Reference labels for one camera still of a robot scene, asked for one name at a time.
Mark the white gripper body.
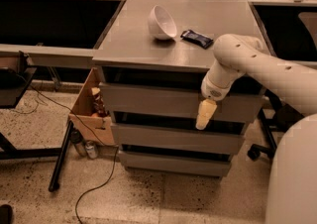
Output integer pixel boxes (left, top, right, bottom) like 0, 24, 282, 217
201, 76, 230, 101

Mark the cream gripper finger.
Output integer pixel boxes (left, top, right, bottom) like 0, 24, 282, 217
196, 99, 217, 130

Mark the grey top drawer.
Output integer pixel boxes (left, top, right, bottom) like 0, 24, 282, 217
99, 83, 263, 123

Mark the grey drawer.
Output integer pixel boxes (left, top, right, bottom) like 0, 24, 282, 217
111, 123, 244, 155
119, 151, 231, 177
99, 83, 263, 123

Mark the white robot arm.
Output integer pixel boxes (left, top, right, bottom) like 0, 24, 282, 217
196, 34, 317, 224

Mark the grey bottom drawer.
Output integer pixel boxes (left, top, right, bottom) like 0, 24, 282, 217
119, 151, 231, 177

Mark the grey drawer cabinet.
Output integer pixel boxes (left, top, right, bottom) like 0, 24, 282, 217
92, 0, 279, 178

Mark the grey middle drawer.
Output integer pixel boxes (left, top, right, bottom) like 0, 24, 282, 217
111, 123, 244, 155

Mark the dark blue snack packet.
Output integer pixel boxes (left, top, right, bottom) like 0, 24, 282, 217
180, 30, 214, 49

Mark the black office chair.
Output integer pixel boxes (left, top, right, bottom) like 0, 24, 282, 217
247, 90, 282, 161

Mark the white bowl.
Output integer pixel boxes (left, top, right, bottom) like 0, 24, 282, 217
148, 5, 177, 41

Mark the bottle in cardboard box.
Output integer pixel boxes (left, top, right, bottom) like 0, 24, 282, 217
91, 87, 107, 117

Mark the cardboard box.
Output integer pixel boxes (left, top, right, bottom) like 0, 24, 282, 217
68, 68, 114, 146

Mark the silver can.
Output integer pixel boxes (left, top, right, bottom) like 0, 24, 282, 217
85, 141, 98, 159

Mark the dark spray can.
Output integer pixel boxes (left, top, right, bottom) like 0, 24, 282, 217
70, 130, 86, 157

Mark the black floor cable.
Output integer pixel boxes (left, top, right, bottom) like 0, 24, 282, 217
13, 72, 120, 224

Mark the grey metal rail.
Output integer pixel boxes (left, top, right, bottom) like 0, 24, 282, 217
0, 44, 95, 69

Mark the black desk frame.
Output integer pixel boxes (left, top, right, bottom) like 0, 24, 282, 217
0, 51, 75, 193

